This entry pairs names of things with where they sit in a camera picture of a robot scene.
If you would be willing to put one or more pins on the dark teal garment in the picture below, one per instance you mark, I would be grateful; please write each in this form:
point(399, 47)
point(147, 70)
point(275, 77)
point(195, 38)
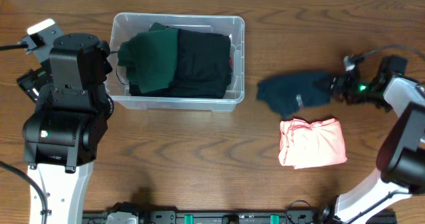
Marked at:
point(286, 94)

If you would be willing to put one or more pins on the coral pink garment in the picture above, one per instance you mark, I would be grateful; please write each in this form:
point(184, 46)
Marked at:
point(311, 145)

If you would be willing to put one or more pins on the clear plastic storage container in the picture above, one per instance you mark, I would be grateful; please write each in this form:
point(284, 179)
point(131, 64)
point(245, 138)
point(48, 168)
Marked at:
point(127, 25)

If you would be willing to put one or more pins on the black mounting rail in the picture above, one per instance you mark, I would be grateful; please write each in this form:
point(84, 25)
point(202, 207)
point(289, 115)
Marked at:
point(181, 217)

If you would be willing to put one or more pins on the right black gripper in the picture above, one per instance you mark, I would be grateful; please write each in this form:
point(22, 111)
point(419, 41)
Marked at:
point(340, 85)

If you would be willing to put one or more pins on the black garment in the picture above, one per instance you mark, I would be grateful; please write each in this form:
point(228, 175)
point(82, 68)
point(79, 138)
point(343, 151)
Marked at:
point(204, 68)

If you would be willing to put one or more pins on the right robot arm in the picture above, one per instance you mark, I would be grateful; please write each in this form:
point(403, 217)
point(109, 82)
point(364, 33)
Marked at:
point(399, 171)

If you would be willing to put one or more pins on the dark green garment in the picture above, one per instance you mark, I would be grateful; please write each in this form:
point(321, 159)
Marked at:
point(150, 58)

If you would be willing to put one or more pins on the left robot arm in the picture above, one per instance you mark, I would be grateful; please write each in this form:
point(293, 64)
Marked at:
point(70, 119)

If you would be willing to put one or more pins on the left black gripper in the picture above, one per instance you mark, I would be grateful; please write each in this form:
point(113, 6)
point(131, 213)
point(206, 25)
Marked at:
point(25, 81)

